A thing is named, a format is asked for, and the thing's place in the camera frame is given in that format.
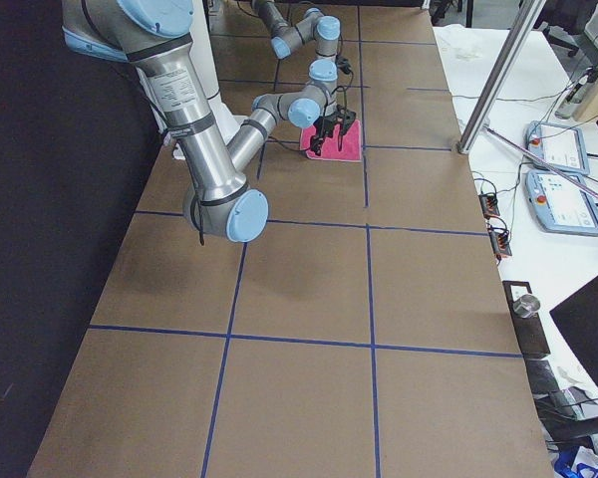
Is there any orange black connector box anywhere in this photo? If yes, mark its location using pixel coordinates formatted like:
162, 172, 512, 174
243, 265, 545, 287
478, 192, 500, 219

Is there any aluminium frame post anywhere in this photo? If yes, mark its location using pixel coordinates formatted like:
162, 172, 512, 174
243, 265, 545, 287
456, 0, 546, 154

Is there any upper teach pendant tablet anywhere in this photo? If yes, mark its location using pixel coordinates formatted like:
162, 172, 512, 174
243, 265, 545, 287
525, 120, 590, 175

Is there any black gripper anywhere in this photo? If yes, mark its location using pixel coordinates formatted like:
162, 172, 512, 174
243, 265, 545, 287
310, 110, 357, 152

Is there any pink towel with grey back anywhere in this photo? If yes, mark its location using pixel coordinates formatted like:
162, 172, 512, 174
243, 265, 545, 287
299, 119, 362, 162

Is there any black monitor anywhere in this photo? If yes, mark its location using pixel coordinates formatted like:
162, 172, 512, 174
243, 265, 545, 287
550, 276, 598, 386

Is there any silver metal cup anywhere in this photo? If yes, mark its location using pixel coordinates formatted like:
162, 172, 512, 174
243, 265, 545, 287
512, 294, 541, 319

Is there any teach pendant tablet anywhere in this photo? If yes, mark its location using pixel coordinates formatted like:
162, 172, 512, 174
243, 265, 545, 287
525, 120, 590, 175
525, 169, 598, 237

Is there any lower teach pendant tablet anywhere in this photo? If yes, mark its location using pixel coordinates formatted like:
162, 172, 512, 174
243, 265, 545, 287
525, 169, 598, 237

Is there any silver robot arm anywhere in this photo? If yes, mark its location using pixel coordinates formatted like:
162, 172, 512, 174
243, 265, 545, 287
250, 0, 341, 62
62, 1, 355, 243

